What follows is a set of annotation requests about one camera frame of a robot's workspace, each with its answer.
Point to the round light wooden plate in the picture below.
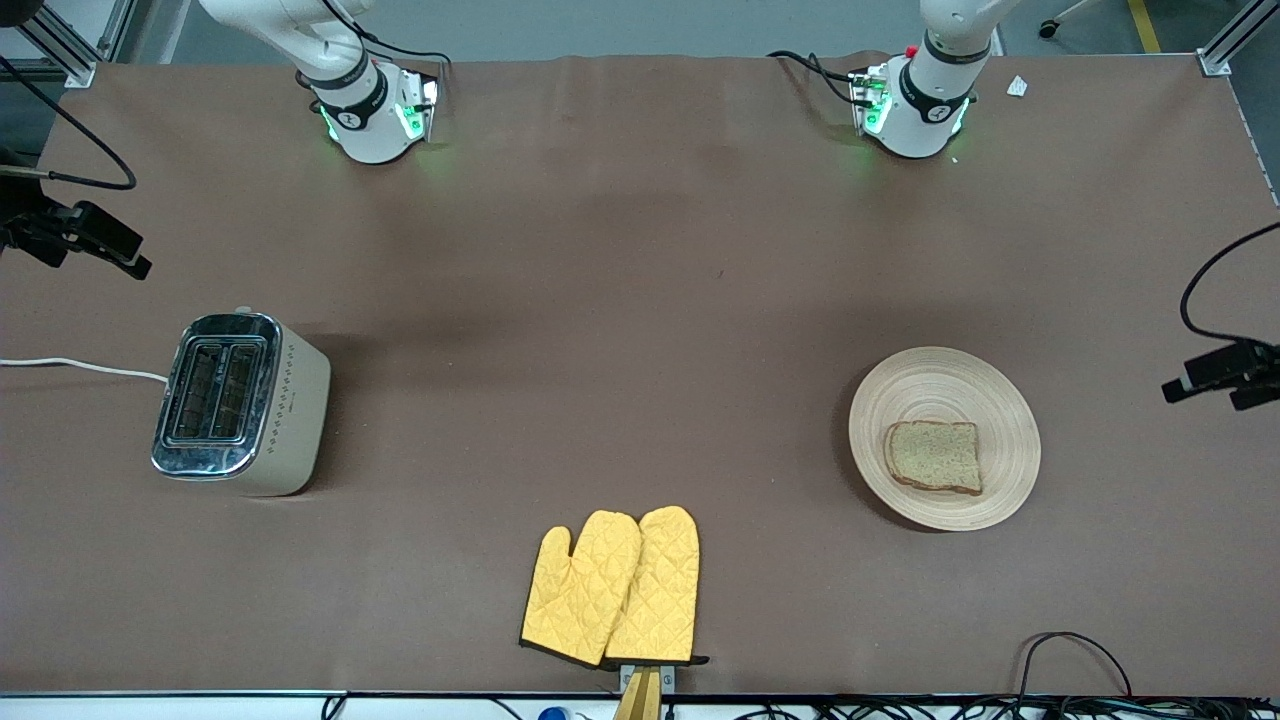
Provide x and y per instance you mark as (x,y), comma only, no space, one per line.
(945,385)

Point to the brown bread toast slice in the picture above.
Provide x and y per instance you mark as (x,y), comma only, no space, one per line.
(935,457)

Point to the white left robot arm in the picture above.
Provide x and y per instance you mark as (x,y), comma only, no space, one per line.
(925,115)

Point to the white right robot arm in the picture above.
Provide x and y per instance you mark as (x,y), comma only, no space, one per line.
(365,125)

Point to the beige chrome two-slot toaster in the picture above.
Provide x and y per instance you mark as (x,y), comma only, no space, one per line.
(285,410)

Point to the small white paper scrap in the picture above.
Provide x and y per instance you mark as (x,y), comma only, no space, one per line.
(1017,86)

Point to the black chair caster wheel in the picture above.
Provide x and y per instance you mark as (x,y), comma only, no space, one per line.
(1048,29)

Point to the brown table cover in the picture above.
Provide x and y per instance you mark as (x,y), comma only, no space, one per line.
(650,270)

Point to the yellow quilted mitt showing thumb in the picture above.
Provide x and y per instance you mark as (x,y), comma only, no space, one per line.
(575,600)

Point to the yellow quilted oven mitt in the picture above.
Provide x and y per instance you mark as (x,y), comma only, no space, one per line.
(660,590)

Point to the blue round cap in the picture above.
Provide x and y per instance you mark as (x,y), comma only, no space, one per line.
(553,714)

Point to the aluminium frame post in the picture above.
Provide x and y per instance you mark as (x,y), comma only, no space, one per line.
(1235,40)
(75,62)

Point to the wooden stick with metal bracket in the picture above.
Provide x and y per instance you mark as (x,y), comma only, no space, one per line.
(640,695)

